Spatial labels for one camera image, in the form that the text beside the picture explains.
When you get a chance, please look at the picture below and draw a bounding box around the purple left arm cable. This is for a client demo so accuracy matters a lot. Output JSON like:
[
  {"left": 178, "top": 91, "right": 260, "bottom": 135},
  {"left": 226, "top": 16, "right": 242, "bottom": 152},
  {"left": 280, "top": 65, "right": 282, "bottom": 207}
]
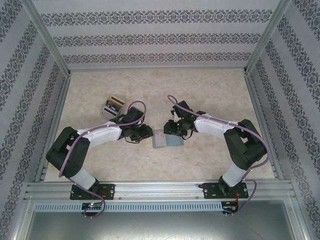
[{"left": 58, "top": 100, "right": 148, "bottom": 218}]

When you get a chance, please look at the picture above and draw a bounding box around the pale card with black stripe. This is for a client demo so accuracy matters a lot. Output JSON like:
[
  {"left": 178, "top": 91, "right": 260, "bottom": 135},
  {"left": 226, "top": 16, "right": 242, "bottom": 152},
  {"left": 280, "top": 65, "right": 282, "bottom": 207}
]
[{"left": 103, "top": 104, "right": 123, "bottom": 117}]

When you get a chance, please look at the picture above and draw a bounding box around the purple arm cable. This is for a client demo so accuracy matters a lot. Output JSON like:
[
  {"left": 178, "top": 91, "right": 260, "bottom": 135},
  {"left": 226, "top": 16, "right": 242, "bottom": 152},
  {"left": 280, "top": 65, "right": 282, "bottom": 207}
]
[
  {"left": 58, "top": 100, "right": 148, "bottom": 218},
  {"left": 166, "top": 94, "right": 271, "bottom": 216}
]

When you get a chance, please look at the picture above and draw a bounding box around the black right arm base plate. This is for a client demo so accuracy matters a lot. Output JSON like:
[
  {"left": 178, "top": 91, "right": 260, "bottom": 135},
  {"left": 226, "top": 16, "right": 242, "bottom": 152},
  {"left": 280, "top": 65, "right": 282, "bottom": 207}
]
[{"left": 201, "top": 182, "right": 248, "bottom": 200}]

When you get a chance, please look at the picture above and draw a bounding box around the grey sheet metal panel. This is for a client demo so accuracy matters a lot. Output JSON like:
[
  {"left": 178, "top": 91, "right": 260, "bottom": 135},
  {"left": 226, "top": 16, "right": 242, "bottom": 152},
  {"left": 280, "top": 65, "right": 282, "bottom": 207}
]
[{"left": 24, "top": 211, "right": 297, "bottom": 240}]

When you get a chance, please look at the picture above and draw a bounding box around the grey slotted cable duct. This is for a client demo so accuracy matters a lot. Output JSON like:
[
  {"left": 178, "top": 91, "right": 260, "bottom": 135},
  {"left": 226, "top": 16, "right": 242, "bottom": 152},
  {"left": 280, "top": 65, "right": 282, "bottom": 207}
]
[{"left": 33, "top": 201, "right": 224, "bottom": 212}]

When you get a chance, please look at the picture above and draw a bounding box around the clear plastic box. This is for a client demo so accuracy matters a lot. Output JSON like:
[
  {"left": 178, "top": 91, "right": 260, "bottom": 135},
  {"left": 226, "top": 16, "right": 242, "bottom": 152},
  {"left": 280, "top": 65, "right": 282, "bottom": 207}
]
[{"left": 100, "top": 94, "right": 126, "bottom": 118}]

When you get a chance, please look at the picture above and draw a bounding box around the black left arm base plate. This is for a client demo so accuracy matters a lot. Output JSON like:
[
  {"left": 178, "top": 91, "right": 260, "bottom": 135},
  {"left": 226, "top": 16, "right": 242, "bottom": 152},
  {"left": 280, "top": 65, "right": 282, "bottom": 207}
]
[{"left": 69, "top": 183, "right": 116, "bottom": 201}]

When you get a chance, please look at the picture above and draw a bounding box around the thin black left gripper wire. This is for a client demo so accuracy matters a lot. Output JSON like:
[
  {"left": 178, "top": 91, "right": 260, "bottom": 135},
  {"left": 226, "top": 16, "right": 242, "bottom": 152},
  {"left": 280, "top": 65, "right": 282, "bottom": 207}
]
[{"left": 124, "top": 136, "right": 142, "bottom": 145}]

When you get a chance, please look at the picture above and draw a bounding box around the aluminium mounting rail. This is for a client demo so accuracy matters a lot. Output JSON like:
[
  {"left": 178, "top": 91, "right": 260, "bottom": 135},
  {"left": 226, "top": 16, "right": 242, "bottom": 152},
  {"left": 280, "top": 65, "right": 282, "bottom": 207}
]
[{"left": 23, "top": 180, "right": 298, "bottom": 201}]

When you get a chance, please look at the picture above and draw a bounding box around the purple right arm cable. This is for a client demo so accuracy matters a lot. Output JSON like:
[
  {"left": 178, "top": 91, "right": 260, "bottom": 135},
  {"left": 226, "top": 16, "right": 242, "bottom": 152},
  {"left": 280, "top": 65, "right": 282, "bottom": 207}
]
[{"left": 166, "top": 94, "right": 271, "bottom": 216}]

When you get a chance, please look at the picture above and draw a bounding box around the aluminium frame post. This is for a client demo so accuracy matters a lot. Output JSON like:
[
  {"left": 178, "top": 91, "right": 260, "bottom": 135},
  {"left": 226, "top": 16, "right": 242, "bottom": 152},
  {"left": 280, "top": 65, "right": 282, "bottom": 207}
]
[
  {"left": 242, "top": 0, "right": 293, "bottom": 76},
  {"left": 19, "top": 0, "right": 73, "bottom": 77}
]

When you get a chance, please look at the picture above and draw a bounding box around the aluminium table side rail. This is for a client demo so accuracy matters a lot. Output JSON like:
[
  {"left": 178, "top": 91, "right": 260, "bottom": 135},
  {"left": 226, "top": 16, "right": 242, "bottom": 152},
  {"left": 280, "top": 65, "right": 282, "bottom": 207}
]
[
  {"left": 242, "top": 71, "right": 285, "bottom": 180},
  {"left": 34, "top": 73, "right": 73, "bottom": 183}
]

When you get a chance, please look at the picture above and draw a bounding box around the aluminium front frame bar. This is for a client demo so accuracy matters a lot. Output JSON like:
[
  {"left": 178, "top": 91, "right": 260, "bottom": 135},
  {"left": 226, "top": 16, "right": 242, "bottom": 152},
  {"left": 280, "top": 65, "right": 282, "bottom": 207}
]
[
  {"left": 284, "top": 197, "right": 310, "bottom": 240},
  {"left": 9, "top": 197, "right": 35, "bottom": 240}
]

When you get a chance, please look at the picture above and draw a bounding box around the pink floral card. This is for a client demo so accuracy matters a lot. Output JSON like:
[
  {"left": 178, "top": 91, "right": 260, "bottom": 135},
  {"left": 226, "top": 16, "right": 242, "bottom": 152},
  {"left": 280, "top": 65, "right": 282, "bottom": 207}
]
[{"left": 152, "top": 129, "right": 168, "bottom": 149}]

